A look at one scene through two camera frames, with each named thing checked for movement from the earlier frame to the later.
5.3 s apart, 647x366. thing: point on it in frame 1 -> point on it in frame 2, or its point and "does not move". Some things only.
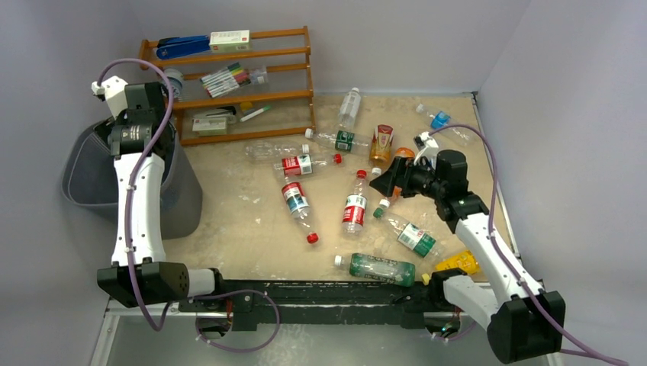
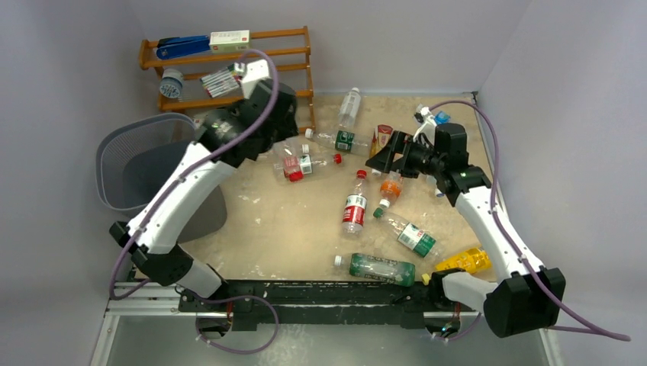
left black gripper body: x=122 y=120 -> x=282 y=130
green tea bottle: x=397 y=272 does not move
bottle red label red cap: x=355 y=207 does not move
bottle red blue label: x=299 y=207 -> x=294 y=174
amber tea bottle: x=380 y=148 does not move
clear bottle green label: x=342 y=141 does not move
